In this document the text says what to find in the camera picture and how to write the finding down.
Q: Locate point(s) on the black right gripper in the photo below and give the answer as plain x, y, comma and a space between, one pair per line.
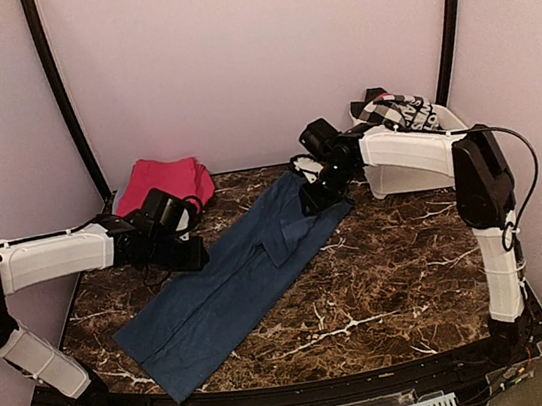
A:
315, 203

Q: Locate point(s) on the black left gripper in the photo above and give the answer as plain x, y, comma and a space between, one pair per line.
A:
195, 262

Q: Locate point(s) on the pink trousers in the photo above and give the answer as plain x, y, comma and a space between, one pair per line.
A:
182, 178

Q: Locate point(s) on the dark blue garment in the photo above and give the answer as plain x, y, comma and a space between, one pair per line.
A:
187, 331

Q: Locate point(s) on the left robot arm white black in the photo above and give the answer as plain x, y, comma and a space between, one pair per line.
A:
28, 261

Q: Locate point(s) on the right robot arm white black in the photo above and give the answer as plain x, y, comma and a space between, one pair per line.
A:
484, 188

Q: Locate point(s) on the white plastic laundry bin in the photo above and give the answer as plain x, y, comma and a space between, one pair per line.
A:
399, 162

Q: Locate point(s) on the black white checkered shirt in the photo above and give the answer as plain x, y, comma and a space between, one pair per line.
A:
373, 109

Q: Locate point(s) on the pink garment in bin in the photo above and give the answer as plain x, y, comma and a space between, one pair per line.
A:
387, 97

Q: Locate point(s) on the black shirt white lettering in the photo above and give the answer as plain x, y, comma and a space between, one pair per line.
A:
418, 112

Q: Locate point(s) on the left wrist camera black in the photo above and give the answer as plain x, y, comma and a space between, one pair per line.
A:
161, 210

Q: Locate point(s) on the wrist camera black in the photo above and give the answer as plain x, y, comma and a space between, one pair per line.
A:
161, 210
317, 138

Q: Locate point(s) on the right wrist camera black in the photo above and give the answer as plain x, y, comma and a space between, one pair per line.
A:
317, 138

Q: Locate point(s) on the black curved front rail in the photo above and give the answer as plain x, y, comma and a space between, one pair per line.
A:
455, 368

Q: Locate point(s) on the right black corner post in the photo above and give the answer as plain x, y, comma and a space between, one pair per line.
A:
447, 51

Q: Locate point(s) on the black corner post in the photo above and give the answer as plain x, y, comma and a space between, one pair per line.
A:
63, 102
447, 51

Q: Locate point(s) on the left black corner post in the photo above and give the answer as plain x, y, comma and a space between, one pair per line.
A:
63, 102

